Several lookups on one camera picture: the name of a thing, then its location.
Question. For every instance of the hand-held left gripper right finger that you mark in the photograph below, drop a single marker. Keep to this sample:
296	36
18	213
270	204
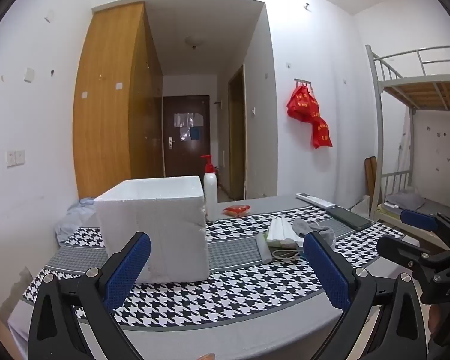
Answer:
328	270

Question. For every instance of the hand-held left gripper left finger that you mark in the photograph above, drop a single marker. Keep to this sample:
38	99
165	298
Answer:
129	266

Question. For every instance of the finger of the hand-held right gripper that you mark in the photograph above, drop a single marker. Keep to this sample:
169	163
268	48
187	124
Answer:
397	249
418	220

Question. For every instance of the pleated face masks stack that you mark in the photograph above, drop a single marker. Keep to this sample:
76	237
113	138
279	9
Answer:
281	232

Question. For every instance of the white foam box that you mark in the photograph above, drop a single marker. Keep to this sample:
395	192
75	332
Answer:
153	210

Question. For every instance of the grey folded bedding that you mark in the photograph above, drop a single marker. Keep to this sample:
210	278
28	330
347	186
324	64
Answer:
405	199

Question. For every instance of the grey cloth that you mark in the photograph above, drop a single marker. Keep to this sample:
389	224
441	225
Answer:
311	227

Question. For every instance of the white bag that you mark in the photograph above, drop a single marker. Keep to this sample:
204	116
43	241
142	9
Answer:
361	207

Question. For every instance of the wooden boards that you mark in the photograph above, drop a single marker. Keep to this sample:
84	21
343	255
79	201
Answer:
370	180

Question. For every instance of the white remote control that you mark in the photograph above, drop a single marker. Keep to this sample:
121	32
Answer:
315	199

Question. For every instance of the light blue crumpled fabric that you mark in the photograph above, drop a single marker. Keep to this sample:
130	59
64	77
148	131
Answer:
75	217

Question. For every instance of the white hanging cloth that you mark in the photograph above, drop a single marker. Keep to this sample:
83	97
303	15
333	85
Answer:
405	146

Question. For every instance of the houndstooth tablecloth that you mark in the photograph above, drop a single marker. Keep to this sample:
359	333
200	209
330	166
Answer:
228	288

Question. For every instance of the white lotion pump bottle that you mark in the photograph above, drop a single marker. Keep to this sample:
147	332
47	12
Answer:
210	195

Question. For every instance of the red snack packet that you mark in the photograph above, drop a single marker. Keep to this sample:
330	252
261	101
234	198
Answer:
236	210

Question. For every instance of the dark brown entrance door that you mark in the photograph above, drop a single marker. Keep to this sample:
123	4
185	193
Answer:
180	153

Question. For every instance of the metal bunk bed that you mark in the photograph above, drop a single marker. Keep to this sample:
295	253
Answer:
427	93

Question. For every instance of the red plastic bag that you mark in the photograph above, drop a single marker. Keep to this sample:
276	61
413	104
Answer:
303	105
321	133

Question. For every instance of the wooden wardrobe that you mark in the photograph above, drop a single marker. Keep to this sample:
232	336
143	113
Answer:
105	120

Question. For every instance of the papers on door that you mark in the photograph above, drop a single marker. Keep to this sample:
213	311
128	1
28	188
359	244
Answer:
187	125

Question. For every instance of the wooden side door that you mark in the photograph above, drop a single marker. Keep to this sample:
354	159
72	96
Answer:
237	138

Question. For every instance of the white wall socket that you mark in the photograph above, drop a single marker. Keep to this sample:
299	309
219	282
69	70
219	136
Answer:
10	158
20	156

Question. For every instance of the metal wall hook rack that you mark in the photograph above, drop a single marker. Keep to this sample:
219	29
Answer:
303	81

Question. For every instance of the white wall cover plate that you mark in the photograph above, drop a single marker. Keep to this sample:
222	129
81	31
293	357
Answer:
29	74

